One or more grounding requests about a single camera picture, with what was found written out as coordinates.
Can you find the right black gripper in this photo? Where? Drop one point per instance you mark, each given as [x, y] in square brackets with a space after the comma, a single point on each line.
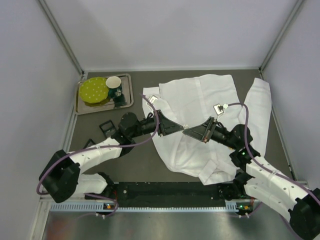
[209, 129]

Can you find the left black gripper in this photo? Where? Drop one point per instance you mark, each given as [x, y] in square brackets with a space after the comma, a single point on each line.
[160, 123]

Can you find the white shirt garment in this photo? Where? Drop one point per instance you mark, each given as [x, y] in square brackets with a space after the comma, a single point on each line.
[190, 101]

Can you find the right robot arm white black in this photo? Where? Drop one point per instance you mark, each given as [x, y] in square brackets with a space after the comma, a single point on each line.
[296, 203]

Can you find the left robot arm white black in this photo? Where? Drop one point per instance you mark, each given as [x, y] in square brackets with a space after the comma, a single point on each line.
[63, 175]

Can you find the white cup dark base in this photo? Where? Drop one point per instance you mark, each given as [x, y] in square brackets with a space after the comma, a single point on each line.
[114, 85]

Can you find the green polka dot plate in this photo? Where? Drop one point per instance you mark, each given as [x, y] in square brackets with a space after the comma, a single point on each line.
[93, 90]

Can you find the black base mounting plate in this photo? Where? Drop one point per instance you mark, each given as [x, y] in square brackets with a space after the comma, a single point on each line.
[174, 194]

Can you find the silver metal tray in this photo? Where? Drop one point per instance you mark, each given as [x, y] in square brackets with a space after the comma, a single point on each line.
[124, 101]

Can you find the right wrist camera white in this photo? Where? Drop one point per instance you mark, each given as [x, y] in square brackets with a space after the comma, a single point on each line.
[220, 109]

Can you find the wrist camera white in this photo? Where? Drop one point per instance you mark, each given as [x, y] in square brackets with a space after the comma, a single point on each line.
[220, 109]
[153, 98]

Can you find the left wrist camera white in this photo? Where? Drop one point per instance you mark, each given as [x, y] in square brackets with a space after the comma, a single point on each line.
[153, 98]

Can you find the black square frame left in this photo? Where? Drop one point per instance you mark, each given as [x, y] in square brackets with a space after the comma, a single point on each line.
[108, 128]

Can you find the black square frame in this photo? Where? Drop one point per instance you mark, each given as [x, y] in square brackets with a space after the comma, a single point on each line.
[108, 128]
[89, 144]

